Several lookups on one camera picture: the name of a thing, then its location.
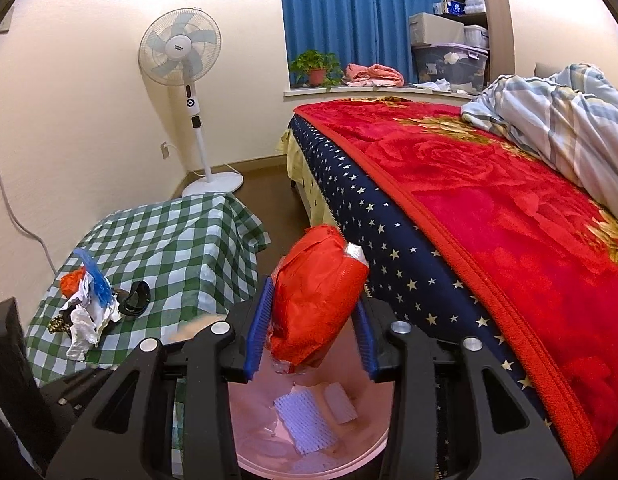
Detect potted green plant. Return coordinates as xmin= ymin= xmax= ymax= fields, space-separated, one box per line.
xmin=289 ymin=49 xmax=344 ymax=88

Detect pink folded clothes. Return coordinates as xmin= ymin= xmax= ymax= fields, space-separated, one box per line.
xmin=344 ymin=63 xmax=405 ymax=88

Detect grey wall cable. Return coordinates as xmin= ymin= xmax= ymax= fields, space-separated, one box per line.
xmin=0 ymin=148 xmax=57 ymax=276

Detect red floral blanket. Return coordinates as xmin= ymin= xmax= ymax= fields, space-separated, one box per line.
xmin=293 ymin=98 xmax=618 ymax=479

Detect green checkered tablecloth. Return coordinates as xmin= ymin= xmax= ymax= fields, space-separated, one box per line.
xmin=23 ymin=190 xmax=273 ymax=478

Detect small clear storage box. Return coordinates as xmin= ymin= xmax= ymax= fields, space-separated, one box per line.
xmin=464 ymin=25 xmax=489 ymax=50

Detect white paper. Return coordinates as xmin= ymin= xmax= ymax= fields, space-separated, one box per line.
xmin=59 ymin=274 xmax=122 ymax=362

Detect white standing fan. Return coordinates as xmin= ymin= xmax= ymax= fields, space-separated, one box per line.
xmin=138 ymin=8 xmax=244 ymax=197

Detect wooden bookshelf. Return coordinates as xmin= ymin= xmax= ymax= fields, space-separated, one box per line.
xmin=436 ymin=0 xmax=516 ymax=86

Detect wall socket panel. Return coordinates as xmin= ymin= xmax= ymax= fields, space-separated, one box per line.
xmin=0 ymin=6 xmax=14 ymax=35

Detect clear plastic bag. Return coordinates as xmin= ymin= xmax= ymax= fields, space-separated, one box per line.
xmin=169 ymin=313 xmax=227 ymax=342

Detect small white foam net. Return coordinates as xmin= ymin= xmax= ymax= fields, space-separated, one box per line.
xmin=323 ymin=382 xmax=358 ymax=425

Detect pink trash bin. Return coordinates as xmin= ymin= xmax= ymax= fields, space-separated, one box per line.
xmin=225 ymin=253 xmax=396 ymax=479

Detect grey cardboard box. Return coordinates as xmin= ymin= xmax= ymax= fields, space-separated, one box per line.
xmin=409 ymin=12 xmax=464 ymax=47

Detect white wall outlet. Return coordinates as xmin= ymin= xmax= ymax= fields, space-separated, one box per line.
xmin=160 ymin=142 xmax=170 ymax=159

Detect orange plastic bag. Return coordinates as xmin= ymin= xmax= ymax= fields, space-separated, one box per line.
xmin=59 ymin=266 xmax=86 ymax=298

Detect red plastic bag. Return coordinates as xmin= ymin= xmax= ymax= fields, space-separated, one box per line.
xmin=268 ymin=224 xmax=369 ymax=374

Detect blue plastic bag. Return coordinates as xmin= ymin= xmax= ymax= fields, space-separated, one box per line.
xmin=72 ymin=248 xmax=114 ymax=308

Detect yellow bed skirt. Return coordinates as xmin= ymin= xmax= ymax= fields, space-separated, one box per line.
xmin=277 ymin=128 xmax=338 ymax=226

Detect black strap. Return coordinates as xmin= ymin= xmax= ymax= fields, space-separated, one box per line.
xmin=117 ymin=279 xmax=153 ymax=319

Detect plaid blue grey duvet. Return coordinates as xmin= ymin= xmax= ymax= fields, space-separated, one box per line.
xmin=461 ymin=63 xmax=618 ymax=220

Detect blue curtain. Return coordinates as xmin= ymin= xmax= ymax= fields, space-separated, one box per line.
xmin=282 ymin=0 xmax=439 ymax=82

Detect navy star bedsheet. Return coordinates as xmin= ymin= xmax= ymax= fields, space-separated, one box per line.
xmin=287 ymin=115 xmax=550 ymax=422

